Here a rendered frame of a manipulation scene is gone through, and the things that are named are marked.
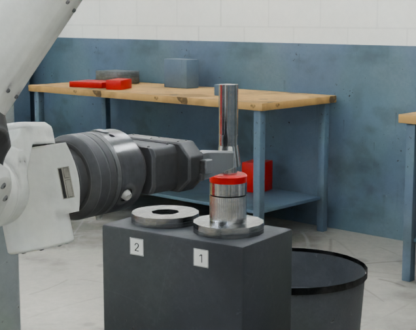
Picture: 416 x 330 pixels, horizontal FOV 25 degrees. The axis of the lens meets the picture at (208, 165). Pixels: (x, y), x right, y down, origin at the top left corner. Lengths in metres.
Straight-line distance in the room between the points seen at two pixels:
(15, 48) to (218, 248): 0.57
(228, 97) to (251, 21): 5.45
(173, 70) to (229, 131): 5.51
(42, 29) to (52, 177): 0.30
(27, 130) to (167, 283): 0.39
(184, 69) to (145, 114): 0.88
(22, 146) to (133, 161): 0.16
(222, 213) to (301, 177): 5.24
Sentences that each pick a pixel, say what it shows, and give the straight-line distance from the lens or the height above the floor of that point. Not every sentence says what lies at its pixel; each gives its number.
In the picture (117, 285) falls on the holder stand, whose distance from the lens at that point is 1.26.
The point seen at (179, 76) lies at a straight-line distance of 6.63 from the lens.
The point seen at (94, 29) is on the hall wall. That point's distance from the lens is 7.76.
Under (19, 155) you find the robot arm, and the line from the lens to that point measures 0.85.
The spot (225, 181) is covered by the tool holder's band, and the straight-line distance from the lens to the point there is 1.17.
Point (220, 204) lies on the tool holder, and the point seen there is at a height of 1.15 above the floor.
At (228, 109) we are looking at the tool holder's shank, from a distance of 1.17.
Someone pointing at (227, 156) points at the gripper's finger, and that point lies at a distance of 1.09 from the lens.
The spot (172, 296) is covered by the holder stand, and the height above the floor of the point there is 1.03.
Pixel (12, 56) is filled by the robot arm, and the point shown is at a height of 1.36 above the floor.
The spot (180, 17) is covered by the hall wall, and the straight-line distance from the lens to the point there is 7.07.
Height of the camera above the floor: 1.38
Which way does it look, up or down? 9 degrees down
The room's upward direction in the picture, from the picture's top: straight up
